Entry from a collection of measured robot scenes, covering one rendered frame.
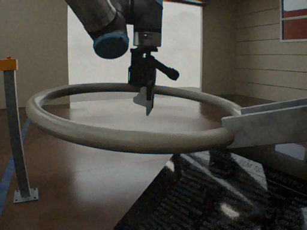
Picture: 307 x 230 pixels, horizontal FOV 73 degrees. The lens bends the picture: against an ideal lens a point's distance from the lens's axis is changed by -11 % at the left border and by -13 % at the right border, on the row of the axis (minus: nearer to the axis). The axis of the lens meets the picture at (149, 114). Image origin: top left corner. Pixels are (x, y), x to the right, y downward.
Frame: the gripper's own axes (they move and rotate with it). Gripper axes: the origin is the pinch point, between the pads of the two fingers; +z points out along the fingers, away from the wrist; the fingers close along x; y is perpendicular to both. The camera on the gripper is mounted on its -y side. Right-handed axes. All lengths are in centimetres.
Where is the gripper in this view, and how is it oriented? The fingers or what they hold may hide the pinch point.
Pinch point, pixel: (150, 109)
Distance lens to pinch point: 76.9
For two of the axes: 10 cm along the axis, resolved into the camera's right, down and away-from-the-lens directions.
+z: -0.4, 9.7, 2.5
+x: -1.4, 2.4, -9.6
